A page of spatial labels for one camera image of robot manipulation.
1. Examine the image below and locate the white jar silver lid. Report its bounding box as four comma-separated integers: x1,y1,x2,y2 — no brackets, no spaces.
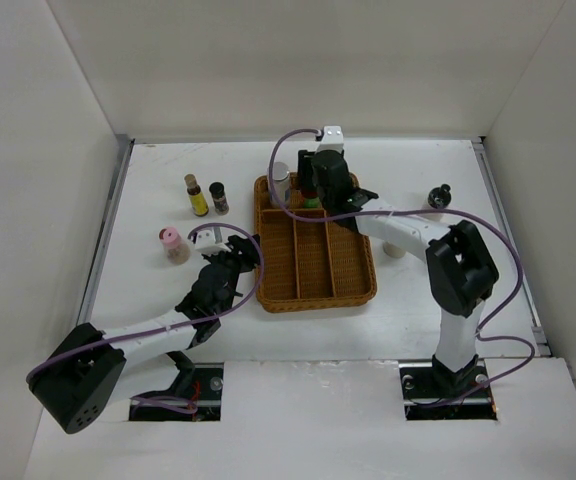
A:
267,162,291,209

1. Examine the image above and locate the red sauce bottle green label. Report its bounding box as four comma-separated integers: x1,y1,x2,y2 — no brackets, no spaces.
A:
301,189,321,208

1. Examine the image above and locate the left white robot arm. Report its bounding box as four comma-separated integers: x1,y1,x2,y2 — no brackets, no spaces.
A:
26,231,265,434

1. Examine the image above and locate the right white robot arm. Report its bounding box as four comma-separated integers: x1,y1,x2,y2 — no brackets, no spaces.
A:
297,149,499,397

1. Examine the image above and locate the pink cap spice jar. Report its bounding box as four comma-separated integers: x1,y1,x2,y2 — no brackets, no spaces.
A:
158,227,190,265

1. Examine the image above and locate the brown bottle yellow label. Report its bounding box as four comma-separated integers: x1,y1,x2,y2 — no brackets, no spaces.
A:
184,174,209,217

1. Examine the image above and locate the brown wicker divided tray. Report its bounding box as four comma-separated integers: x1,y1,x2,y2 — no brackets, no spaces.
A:
254,176,377,313

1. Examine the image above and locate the small dark spice jar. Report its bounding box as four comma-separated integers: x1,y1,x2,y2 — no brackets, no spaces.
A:
209,182,229,215

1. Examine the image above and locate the salt shaker silver cap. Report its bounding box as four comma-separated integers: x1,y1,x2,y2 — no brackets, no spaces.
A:
382,242,406,259

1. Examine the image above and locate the white bottle black cap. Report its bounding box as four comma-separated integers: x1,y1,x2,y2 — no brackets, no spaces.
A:
421,184,452,221

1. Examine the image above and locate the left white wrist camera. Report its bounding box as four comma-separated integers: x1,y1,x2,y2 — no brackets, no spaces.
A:
192,227,228,256

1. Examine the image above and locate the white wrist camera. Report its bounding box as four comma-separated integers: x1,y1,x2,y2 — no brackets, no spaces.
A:
315,125,344,154
192,227,228,256

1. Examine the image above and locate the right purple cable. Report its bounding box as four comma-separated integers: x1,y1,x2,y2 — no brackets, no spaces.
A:
267,128,537,404

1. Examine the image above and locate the purple cable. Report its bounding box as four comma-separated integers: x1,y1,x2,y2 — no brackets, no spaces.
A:
26,224,264,389
267,128,537,404

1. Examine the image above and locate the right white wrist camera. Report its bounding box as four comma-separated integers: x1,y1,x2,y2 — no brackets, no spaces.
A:
315,125,344,154

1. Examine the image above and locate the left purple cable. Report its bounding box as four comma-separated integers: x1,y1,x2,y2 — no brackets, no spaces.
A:
26,224,264,389

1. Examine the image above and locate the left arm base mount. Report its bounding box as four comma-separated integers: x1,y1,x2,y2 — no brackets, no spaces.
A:
128,352,224,423

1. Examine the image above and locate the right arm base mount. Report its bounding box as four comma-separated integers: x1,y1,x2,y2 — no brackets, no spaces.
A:
399,360,497,421

